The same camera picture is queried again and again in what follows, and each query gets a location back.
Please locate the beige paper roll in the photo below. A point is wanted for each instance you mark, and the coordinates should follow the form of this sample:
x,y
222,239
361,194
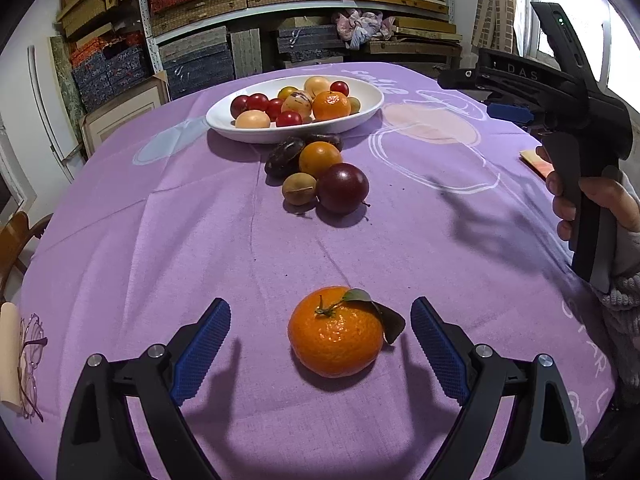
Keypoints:
x,y
10,355

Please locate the white oval plate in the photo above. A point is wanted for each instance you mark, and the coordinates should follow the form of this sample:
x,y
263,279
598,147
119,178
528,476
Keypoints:
x,y
235,132

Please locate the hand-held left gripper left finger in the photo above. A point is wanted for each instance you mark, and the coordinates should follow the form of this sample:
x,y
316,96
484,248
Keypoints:
x,y
202,355

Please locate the beige picture frame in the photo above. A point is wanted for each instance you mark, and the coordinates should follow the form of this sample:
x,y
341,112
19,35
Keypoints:
x,y
125,110

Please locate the purple tablecloth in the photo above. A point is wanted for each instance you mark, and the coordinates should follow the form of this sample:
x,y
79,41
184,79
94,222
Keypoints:
x,y
200,240

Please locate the stack of blue patterned boxes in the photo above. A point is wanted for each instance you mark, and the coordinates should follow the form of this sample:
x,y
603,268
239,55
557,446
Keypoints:
x,y
110,75

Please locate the yellow purple-streaked pepino melon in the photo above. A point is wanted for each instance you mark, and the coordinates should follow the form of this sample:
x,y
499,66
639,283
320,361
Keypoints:
x,y
296,105

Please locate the stack of dark ribboned boxes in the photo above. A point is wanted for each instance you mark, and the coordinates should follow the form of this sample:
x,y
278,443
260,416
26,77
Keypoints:
x,y
307,42

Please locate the small yellow-orange tomato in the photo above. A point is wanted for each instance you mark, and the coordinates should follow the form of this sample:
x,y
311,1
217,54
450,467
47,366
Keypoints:
x,y
286,92

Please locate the person's right forearm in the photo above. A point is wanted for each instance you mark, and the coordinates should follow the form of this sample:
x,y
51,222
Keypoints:
x,y
625,305

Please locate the crumpled pink cloth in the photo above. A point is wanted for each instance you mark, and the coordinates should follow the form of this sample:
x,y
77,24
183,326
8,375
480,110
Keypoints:
x,y
362,27

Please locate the pale yellow round fruit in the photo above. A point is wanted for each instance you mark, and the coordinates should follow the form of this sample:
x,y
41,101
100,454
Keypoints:
x,y
316,86

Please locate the stack of dark grey-blue boxes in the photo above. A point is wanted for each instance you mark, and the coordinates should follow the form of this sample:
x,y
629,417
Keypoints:
x,y
200,70

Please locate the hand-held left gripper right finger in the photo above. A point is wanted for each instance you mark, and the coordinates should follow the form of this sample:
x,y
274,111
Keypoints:
x,y
440,355

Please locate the purple-framed eyeglasses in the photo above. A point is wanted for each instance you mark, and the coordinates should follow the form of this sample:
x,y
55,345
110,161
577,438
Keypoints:
x,y
31,330

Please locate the person's right hand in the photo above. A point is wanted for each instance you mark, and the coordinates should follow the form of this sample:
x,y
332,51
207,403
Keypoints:
x,y
620,205

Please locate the upright grey woven boxes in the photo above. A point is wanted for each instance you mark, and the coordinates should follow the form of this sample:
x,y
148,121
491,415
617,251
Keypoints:
x,y
246,52

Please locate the orange card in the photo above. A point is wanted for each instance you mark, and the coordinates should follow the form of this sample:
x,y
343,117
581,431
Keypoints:
x,y
532,162

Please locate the red cherry tomato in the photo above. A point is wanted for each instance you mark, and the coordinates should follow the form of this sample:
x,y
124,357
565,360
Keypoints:
x,y
289,119
339,88
257,102
274,108
239,105

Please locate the light wooden chair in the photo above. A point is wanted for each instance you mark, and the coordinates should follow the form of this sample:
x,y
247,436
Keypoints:
x,y
15,240

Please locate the orange mandarin with leaf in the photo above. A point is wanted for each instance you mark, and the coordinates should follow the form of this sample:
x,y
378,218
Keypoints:
x,y
335,340

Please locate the green marbled panel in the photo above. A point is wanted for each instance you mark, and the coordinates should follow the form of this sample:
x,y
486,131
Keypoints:
x,y
65,70

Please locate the dark purple water chestnut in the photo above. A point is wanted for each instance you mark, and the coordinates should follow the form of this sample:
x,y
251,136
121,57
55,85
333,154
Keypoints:
x,y
327,139
284,156

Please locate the stack of yellow wooden boxes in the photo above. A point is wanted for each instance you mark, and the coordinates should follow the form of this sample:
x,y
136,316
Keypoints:
x,y
415,35

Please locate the white metal shelf rack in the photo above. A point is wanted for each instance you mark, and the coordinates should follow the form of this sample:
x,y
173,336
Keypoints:
x,y
142,5

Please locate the orange tomato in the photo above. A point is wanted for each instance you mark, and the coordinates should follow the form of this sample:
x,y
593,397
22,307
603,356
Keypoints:
x,y
320,159

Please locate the leafless orange mandarin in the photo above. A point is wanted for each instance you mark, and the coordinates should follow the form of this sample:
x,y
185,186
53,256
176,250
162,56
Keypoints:
x,y
331,106

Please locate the brown longan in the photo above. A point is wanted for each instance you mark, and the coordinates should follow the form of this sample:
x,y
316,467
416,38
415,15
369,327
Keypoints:
x,y
354,105
299,189

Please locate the white framed window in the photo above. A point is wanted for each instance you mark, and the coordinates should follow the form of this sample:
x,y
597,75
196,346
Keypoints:
x,y
7,195

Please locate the stack of red patterned boxes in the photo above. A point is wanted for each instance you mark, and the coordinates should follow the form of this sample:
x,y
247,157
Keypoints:
x,y
105,47

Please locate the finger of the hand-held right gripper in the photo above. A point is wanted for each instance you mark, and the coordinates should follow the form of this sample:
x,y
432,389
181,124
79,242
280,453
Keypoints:
x,y
462,79
507,111

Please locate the bright window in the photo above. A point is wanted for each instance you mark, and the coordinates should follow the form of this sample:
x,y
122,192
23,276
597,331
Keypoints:
x,y
617,35

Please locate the white door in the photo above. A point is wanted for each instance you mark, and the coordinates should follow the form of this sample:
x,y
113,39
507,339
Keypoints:
x,y
50,110

